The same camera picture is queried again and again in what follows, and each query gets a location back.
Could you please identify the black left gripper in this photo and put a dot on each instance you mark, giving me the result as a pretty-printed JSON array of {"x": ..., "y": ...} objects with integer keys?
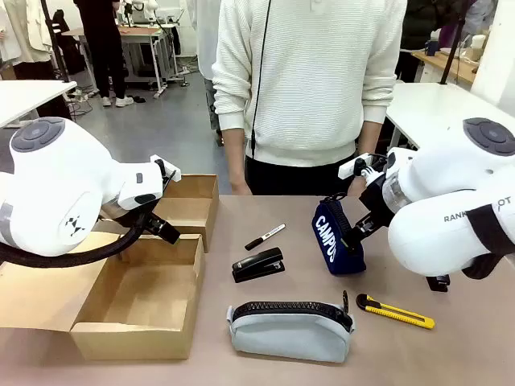
[{"x": 167, "y": 233}]

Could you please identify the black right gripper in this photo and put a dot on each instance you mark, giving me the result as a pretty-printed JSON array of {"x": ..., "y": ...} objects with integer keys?
[{"x": 374, "y": 197}]

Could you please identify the navy zip pencil case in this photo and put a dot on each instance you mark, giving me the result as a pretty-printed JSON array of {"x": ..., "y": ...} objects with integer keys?
[{"x": 330, "y": 249}]

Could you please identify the small brown cardboard box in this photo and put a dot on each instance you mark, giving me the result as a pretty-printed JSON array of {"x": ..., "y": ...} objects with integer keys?
[{"x": 189, "y": 213}]

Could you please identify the yellow utility knife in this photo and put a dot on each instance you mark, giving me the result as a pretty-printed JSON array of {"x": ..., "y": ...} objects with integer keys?
[{"x": 396, "y": 313}]

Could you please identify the black and white marker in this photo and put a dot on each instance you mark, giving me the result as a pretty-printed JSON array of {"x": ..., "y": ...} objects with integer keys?
[{"x": 265, "y": 236}]

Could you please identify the black stapler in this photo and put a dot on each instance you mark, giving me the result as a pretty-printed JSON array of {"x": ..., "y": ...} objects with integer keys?
[{"x": 257, "y": 265}]

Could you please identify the large brown cardboard box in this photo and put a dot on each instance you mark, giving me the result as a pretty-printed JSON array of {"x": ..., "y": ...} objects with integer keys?
[{"x": 137, "y": 342}]

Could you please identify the grey zip pencil case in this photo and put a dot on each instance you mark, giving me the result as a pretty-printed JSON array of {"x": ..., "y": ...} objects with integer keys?
[{"x": 289, "y": 337}]

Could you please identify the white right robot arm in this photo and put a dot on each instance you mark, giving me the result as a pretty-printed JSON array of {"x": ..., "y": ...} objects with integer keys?
[{"x": 434, "y": 241}]

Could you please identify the person's right forearm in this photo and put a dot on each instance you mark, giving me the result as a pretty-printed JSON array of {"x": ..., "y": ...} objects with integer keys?
[{"x": 234, "y": 153}]

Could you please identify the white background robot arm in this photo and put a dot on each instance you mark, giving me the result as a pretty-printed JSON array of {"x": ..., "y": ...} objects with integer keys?
[{"x": 151, "y": 5}]

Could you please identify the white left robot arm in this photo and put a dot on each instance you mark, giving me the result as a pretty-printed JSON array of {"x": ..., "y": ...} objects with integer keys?
[{"x": 52, "y": 181}]

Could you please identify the person's left forearm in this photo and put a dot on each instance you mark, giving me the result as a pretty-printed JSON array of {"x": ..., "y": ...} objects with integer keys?
[{"x": 368, "y": 138}]

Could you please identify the person's left hand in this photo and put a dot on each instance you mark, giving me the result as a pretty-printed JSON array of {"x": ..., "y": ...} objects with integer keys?
[{"x": 356, "y": 188}]

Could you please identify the person's right hand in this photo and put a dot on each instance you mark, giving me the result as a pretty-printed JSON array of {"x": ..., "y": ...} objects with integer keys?
[{"x": 240, "y": 187}]

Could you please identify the large white table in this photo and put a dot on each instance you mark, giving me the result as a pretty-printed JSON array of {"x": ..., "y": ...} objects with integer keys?
[{"x": 426, "y": 104}]

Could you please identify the person in white sweater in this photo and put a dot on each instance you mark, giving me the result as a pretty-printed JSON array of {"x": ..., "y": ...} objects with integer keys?
[{"x": 314, "y": 80}]

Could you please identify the white table with rounded corner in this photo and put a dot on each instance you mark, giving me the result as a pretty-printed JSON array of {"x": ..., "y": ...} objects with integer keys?
[{"x": 28, "y": 98}]

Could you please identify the bystander in white top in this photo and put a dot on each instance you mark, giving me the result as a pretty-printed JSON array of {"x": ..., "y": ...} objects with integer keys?
[{"x": 205, "y": 40}]

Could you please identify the wooden-top table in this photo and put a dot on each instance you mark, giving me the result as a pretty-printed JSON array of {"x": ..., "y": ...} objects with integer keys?
[{"x": 454, "y": 66}]

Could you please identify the bystander in black clothes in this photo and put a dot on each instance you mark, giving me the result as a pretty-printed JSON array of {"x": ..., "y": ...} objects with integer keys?
[{"x": 100, "y": 44}]

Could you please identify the dark blue mug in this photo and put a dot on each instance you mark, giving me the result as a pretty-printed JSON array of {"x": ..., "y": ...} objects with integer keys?
[{"x": 432, "y": 48}]

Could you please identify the black slanted stand pole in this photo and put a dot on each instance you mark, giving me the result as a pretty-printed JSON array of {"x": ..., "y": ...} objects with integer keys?
[{"x": 452, "y": 52}]

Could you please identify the black tripod pole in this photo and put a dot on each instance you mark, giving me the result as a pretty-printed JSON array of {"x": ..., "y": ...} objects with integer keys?
[{"x": 54, "y": 44}]

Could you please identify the bystander in dark top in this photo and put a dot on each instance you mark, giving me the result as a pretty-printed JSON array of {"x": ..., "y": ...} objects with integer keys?
[{"x": 422, "y": 20}]

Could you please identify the white cylinder container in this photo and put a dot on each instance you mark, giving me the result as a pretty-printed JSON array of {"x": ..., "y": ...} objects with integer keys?
[{"x": 479, "y": 44}]

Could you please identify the bystander in cream jacket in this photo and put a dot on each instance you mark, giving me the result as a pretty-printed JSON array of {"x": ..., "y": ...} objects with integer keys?
[{"x": 28, "y": 28}]

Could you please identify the bystander in grey top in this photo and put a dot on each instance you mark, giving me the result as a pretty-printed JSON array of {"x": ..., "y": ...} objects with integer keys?
[{"x": 480, "y": 14}]

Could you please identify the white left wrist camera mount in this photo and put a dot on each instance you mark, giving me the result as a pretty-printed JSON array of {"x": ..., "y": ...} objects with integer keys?
[{"x": 174, "y": 172}]

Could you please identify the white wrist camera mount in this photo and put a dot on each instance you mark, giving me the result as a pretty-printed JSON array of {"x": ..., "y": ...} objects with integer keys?
[
  {"x": 174, "y": 172},
  {"x": 350, "y": 168}
]

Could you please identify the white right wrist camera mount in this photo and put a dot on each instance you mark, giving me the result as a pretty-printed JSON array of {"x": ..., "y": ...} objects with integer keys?
[{"x": 350, "y": 168}]

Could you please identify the brown-top desk white frame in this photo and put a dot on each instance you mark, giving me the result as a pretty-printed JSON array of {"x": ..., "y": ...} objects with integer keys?
[{"x": 137, "y": 32}]

